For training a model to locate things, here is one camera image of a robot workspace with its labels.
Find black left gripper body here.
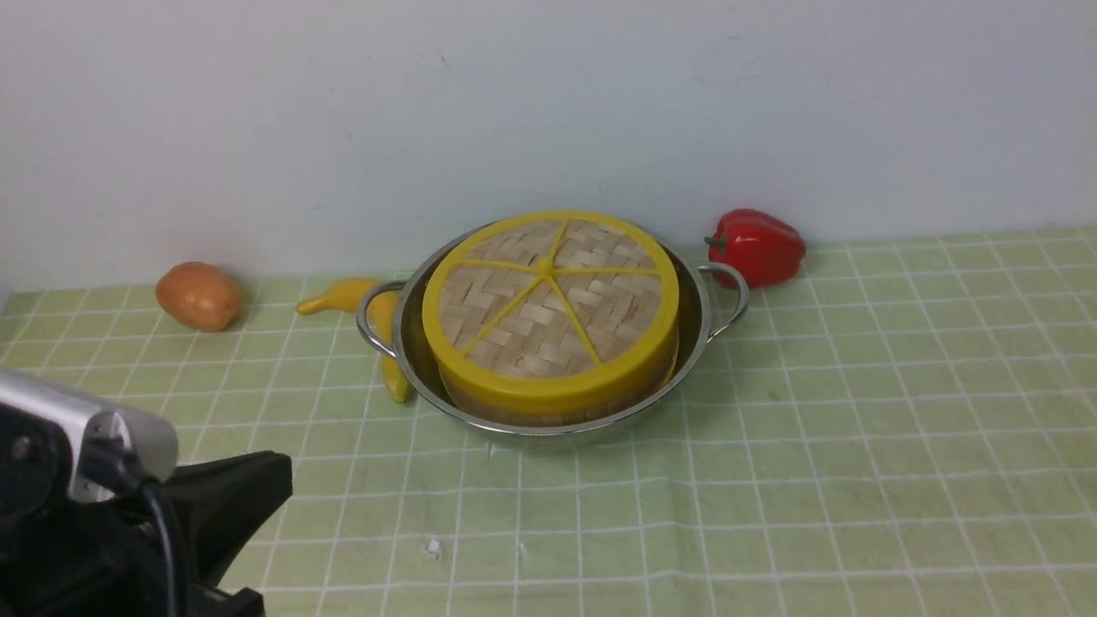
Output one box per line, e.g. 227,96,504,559
3,410,293,616

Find bamboo steamer basket yellow rim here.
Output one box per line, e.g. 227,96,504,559
440,338,679,428

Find yellow woven bamboo steamer lid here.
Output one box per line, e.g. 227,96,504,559
420,211,680,392

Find yellow toy banana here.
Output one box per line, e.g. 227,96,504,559
297,278,412,404

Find red toy bell pepper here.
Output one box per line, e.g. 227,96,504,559
704,207,807,290

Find green checkered tablecloth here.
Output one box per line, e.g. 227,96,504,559
3,226,1096,616

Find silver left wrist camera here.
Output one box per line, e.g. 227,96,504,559
1,368,179,504

